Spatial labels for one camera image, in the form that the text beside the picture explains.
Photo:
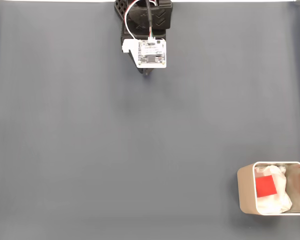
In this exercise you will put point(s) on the red cube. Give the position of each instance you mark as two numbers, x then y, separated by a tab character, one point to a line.
265	186

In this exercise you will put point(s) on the beige square box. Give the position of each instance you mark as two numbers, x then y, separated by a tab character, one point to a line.
245	190

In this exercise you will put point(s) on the white crumpled tissue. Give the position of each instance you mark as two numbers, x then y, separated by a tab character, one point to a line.
277	205

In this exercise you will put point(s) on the white camera board mount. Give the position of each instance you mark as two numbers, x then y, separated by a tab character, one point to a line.
150	53

